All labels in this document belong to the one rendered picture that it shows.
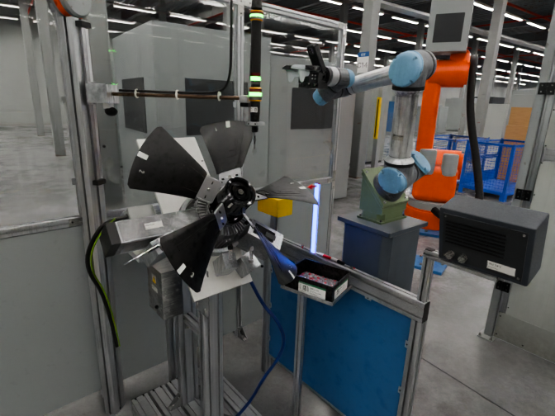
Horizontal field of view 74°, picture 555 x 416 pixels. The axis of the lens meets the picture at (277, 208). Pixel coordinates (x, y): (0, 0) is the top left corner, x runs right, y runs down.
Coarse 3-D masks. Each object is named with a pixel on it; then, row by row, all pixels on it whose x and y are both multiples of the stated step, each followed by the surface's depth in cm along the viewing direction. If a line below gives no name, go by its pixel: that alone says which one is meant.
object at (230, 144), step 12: (204, 132) 145; (216, 132) 145; (228, 132) 144; (240, 132) 144; (252, 132) 145; (216, 144) 143; (228, 144) 142; (240, 144) 141; (216, 156) 141; (228, 156) 139; (240, 156) 139; (216, 168) 139; (228, 168) 137
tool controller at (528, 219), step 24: (456, 216) 111; (480, 216) 106; (504, 216) 103; (528, 216) 101; (456, 240) 114; (480, 240) 108; (504, 240) 102; (528, 240) 98; (480, 264) 111; (504, 264) 106; (528, 264) 101
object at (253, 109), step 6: (252, 0) 119; (258, 0) 119; (252, 6) 120; (258, 6) 119; (252, 102) 128; (258, 102) 128; (252, 108) 128; (258, 108) 128; (252, 114) 129; (258, 114) 129; (252, 120) 129; (258, 120) 130; (252, 126) 130; (258, 126) 131
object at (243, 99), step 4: (240, 96) 128; (244, 96) 128; (240, 100) 129; (244, 100) 128; (248, 100) 129; (240, 104) 129; (244, 104) 128; (248, 104) 128; (244, 108) 129; (248, 108) 129; (244, 112) 129; (248, 112) 129; (244, 116) 130; (248, 116) 130; (244, 120) 130; (248, 120) 130; (248, 124) 128; (252, 124) 128; (256, 124) 128; (260, 124) 128; (264, 124) 131
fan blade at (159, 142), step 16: (160, 128) 122; (144, 144) 120; (160, 144) 121; (176, 144) 123; (144, 160) 120; (160, 160) 121; (176, 160) 123; (192, 160) 125; (144, 176) 120; (160, 176) 122; (176, 176) 124; (192, 176) 125; (160, 192) 124; (176, 192) 125; (192, 192) 127
